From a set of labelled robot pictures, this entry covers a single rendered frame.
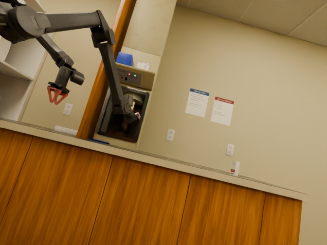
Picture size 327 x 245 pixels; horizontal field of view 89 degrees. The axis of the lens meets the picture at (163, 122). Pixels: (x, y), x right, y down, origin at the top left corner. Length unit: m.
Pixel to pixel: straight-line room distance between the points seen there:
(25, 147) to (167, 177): 0.79
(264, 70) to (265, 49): 0.26
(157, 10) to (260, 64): 1.27
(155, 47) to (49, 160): 1.08
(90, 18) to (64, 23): 0.15
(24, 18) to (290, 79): 2.32
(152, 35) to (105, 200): 1.24
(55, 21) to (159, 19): 1.03
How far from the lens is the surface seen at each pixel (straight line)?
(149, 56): 1.44
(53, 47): 1.17
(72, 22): 0.82
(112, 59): 0.95
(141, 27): 1.58
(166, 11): 1.69
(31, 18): 0.67
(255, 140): 2.01
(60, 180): 1.10
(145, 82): 1.28
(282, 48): 2.54
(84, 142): 1.01
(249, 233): 1.22
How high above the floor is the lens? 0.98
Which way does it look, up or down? 10 degrees up
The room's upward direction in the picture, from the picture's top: 14 degrees clockwise
